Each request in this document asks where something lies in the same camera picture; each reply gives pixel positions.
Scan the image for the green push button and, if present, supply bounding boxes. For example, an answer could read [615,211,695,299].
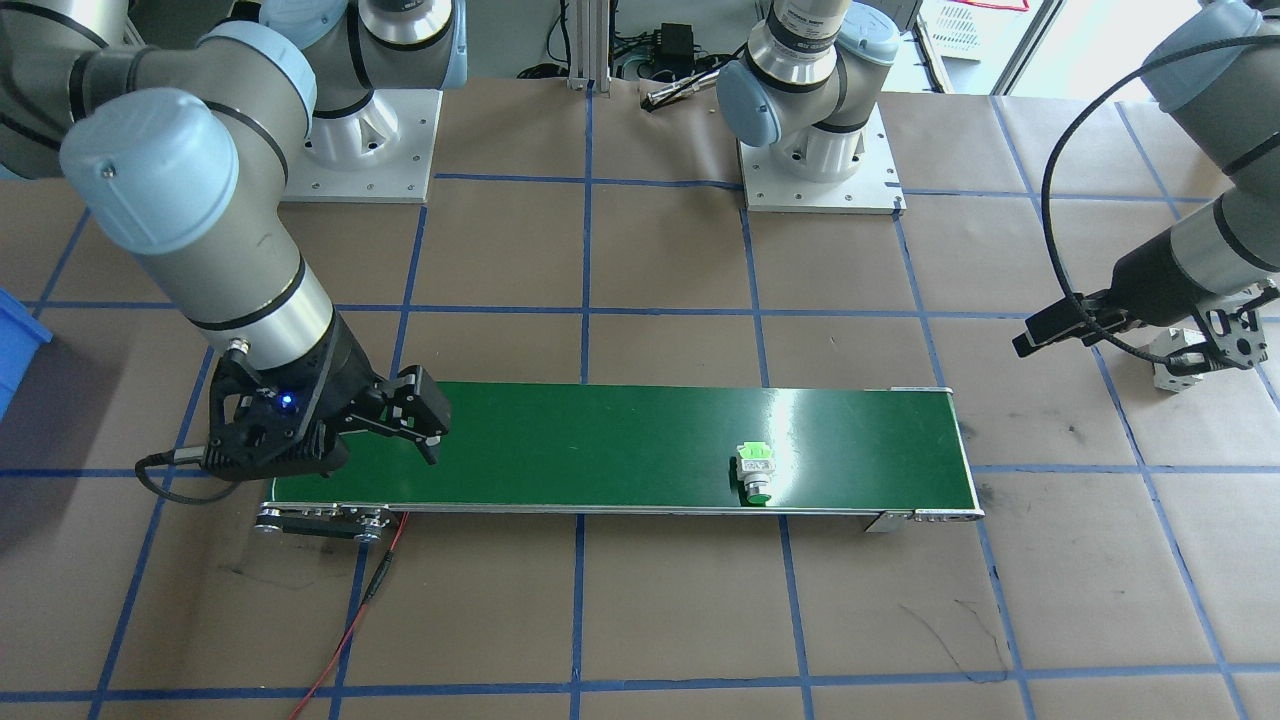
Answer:
[735,443,776,506]

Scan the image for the black adapter with cables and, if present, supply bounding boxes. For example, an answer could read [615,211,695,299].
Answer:
[650,25,701,67]

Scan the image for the silver black cylindrical tool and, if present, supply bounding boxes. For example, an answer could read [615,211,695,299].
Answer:
[645,70,721,109]

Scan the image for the white square base plate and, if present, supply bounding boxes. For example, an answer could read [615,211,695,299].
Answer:
[738,105,906,216]
[283,88,444,204]

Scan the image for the red black wire pair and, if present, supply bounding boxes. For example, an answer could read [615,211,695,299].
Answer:
[288,512,411,720]

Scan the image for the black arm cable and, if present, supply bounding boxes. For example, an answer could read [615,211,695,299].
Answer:
[135,445,241,506]
[1038,35,1280,363]

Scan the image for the blue plastic bin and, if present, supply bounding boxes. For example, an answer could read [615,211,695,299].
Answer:
[0,288,53,421]

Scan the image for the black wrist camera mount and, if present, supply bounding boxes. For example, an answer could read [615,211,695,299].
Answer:
[1195,283,1280,373]
[205,385,351,483]

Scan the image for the white plastic crate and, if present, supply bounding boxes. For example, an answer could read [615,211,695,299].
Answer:
[915,0,1031,61]

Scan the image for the green conveyor belt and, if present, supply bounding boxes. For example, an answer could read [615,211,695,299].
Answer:
[252,380,986,546]

